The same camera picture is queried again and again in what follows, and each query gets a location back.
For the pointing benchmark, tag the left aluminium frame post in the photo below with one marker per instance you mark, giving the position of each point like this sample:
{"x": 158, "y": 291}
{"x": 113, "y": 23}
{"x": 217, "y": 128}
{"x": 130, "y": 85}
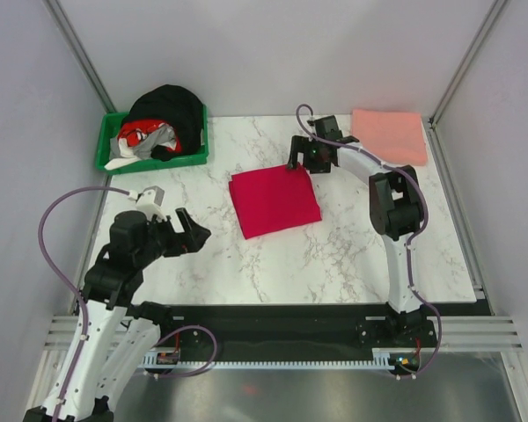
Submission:
{"x": 69, "y": 33}

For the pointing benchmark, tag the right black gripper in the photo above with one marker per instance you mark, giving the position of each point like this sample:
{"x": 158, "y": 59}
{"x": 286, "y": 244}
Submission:
{"x": 299, "y": 145}

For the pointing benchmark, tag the folded salmon pink t shirt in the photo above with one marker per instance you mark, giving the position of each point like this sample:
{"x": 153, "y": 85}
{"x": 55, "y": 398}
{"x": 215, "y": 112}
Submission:
{"x": 395, "y": 137}

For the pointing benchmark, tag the black garment in bin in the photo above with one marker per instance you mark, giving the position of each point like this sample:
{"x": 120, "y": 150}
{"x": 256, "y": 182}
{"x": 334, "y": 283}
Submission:
{"x": 175, "y": 106}

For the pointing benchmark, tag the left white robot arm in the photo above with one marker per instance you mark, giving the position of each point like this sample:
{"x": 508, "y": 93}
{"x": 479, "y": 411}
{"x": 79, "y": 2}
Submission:
{"x": 112, "y": 335}

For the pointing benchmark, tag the light blue cable duct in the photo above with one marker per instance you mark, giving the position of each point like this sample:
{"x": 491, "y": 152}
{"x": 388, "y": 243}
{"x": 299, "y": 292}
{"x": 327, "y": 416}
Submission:
{"x": 154, "y": 360}

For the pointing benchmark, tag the magenta t shirt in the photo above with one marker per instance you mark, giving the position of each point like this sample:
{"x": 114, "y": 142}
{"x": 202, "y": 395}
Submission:
{"x": 273, "y": 199}

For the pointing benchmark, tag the green plastic bin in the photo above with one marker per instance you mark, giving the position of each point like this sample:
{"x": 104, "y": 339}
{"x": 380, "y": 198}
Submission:
{"x": 110, "y": 127}

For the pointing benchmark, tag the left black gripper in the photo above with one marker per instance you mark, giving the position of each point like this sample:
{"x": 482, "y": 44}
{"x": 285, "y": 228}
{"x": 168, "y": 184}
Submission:
{"x": 193, "y": 237}

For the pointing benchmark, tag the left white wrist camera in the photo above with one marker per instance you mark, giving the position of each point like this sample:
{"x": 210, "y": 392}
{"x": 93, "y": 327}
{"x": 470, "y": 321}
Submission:
{"x": 149, "y": 202}

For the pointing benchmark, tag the white garment in bin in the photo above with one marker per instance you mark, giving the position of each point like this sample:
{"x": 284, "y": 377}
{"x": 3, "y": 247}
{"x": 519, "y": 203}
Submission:
{"x": 120, "y": 154}

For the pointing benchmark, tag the grey garment in bin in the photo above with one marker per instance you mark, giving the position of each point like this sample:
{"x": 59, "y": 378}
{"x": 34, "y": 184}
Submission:
{"x": 159, "y": 144}

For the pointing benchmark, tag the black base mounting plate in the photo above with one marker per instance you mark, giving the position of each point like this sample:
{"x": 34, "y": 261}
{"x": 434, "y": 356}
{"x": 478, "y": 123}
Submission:
{"x": 286, "y": 333}

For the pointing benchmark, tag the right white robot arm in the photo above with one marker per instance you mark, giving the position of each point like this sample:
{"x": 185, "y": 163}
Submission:
{"x": 398, "y": 213}

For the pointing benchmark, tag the red garment in bin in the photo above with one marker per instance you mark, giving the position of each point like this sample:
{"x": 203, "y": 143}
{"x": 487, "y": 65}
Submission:
{"x": 136, "y": 131}

